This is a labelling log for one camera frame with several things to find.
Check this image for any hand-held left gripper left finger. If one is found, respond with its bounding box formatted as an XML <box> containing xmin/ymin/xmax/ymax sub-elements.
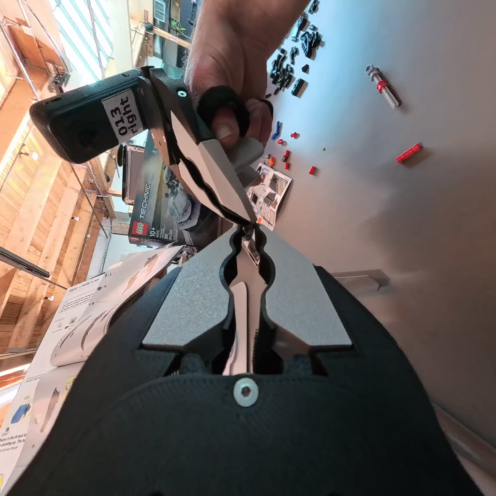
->
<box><xmin>142</xmin><ymin>228</ymin><xmax>243</xmax><ymax>366</ymax></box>

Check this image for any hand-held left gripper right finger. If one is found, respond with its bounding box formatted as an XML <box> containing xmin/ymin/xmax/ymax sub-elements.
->
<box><xmin>255</xmin><ymin>226</ymin><xmax>353</xmax><ymax>363</ymax></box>

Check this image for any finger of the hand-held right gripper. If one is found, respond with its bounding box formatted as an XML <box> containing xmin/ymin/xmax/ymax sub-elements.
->
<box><xmin>174</xmin><ymin>164</ymin><xmax>249</xmax><ymax>226</ymax></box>
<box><xmin>170</xmin><ymin>112</ymin><xmax>257</xmax><ymax>225</ymax></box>

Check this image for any dark grey lego wing assembly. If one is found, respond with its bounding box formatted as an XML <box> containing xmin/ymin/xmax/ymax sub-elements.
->
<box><xmin>223</xmin><ymin>223</ymin><xmax>264</xmax><ymax>376</ymax></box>

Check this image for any grey lego axle red bush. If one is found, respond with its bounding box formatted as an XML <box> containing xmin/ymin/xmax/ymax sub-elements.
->
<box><xmin>365</xmin><ymin>64</ymin><xmax>403</xmax><ymax>109</ymax></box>

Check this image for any dark lego set box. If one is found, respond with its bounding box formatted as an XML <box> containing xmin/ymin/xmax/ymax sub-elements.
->
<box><xmin>122</xmin><ymin>134</ymin><xmax>234</xmax><ymax>249</ymax></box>

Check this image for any lego sticker sheet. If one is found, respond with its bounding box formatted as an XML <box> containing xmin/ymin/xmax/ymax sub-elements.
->
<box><xmin>247</xmin><ymin>161</ymin><xmax>292</xmax><ymax>232</ymax></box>

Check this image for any lego instruction booklet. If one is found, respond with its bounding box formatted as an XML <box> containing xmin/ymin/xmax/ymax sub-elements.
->
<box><xmin>0</xmin><ymin>244</ymin><xmax>187</xmax><ymax>494</ymax></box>

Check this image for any pile of black lego pieces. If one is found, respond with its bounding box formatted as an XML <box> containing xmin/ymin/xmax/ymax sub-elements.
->
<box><xmin>267</xmin><ymin>0</ymin><xmax>324</xmax><ymax>98</ymax></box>

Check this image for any long red ridged lego connector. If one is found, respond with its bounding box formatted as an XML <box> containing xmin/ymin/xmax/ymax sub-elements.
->
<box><xmin>395</xmin><ymin>143</ymin><xmax>424</xmax><ymax>163</ymax></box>

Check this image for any person's right hand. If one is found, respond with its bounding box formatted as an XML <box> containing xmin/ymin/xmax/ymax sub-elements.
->
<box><xmin>184</xmin><ymin>0</ymin><xmax>311</xmax><ymax>151</ymax></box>

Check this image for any black hanging light bar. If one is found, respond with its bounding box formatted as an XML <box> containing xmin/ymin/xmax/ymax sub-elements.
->
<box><xmin>0</xmin><ymin>245</ymin><xmax>52</xmax><ymax>278</ymax></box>

